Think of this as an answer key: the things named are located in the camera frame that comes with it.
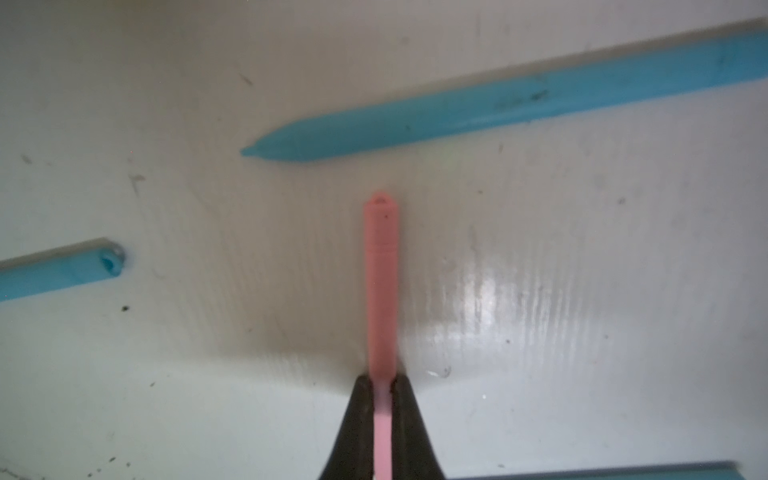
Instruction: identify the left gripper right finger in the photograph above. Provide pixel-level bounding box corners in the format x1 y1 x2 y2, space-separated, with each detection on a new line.
391 374 446 480

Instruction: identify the left blue writing tablet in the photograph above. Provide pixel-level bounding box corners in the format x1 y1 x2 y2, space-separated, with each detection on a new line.
471 461 744 480

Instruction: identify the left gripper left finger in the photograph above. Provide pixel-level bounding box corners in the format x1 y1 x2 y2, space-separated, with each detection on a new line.
319 375 374 480

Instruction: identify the blue stylus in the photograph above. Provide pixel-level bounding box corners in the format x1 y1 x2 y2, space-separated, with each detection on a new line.
1 238 127 302
241 29 767 162

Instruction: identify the pink stylus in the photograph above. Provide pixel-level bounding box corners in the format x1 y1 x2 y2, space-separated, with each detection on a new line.
363 192 399 479

